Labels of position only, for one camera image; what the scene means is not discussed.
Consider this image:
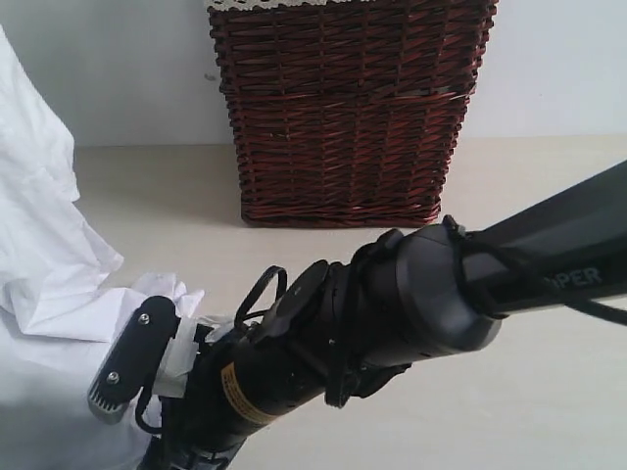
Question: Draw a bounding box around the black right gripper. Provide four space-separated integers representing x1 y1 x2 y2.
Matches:
139 312 335 469

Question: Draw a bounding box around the white t-shirt red print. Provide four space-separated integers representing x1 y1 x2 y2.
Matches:
1 39 203 469

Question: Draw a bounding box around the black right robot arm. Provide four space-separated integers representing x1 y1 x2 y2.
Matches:
140 164 626 469

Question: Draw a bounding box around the dark red wicker basket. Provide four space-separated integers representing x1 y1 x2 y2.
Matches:
207 0 497 228

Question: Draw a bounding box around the white tape camera mount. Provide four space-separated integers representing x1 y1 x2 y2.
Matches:
153 315 234 399

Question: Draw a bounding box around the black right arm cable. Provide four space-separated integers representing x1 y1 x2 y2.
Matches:
134 214 627 437

